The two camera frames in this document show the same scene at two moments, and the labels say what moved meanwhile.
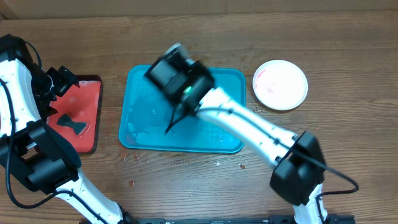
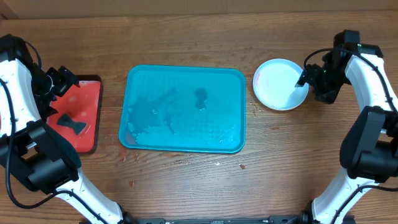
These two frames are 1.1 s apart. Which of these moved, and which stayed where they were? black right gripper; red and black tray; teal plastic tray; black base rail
Moved: black right gripper
Stayed: red and black tray; teal plastic tray; black base rail
